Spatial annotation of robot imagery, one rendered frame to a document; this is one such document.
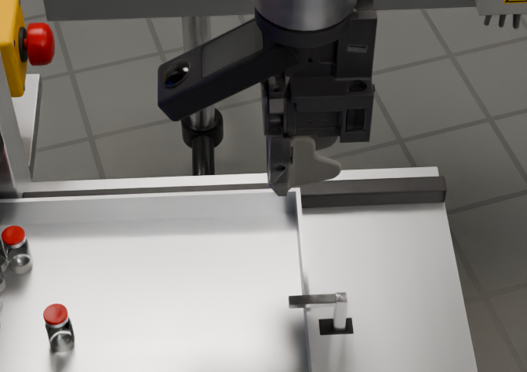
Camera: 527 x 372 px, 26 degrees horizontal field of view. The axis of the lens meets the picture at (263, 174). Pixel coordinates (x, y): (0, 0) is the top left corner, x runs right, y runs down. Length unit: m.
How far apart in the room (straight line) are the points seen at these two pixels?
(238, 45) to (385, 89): 1.61
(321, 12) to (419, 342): 0.35
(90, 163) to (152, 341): 1.34
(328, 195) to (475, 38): 1.54
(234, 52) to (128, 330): 0.29
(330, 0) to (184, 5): 1.17
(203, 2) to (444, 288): 1.00
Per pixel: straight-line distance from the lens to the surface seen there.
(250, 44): 0.84
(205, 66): 0.85
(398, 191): 1.08
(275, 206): 1.07
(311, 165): 0.92
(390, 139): 2.35
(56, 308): 0.98
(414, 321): 1.02
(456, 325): 1.02
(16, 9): 1.08
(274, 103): 0.84
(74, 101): 2.44
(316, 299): 0.97
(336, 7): 0.78
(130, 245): 1.06
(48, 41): 1.08
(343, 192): 1.08
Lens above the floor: 1.73
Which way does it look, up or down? 50 degrees down
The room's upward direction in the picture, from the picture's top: straight up
